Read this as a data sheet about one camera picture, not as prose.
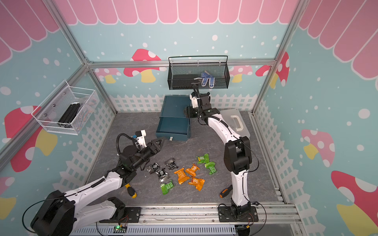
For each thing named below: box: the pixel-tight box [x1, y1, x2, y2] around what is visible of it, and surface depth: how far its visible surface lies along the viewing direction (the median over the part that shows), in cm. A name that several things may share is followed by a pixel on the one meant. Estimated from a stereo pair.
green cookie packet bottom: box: [160, 179, 175, 196], surface depth 84 cm
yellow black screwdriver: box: [124, 182, 138, 199], surface depth 82 cm
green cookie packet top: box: [195, 153, 210, 164], surface depth 95 cm
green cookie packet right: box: [204, 161, 217, 176], surface depth 91 cm
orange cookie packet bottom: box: [188, 176, 206, 192], surface depth 85 cm
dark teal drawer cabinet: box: [158, 94, 192, 125], surface depth 94 cm
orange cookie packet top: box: [185, 163, 200, 177], surface depth 91 cm
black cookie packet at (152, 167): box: [146, 162, 160, 175], surface depth 91 cm
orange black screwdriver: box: [219, 184, 233, 199], surface depth 81 cm
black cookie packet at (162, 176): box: [155, 168, 171, 184], surface depth 89 cm
